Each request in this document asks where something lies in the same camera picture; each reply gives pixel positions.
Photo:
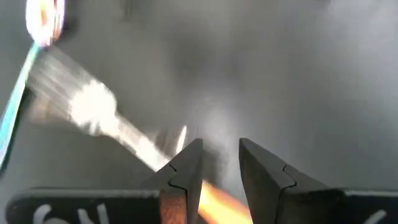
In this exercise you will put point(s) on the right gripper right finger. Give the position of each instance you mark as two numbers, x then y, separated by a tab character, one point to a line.
273	193

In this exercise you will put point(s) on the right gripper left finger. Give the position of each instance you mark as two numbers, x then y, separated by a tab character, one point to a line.
168	199

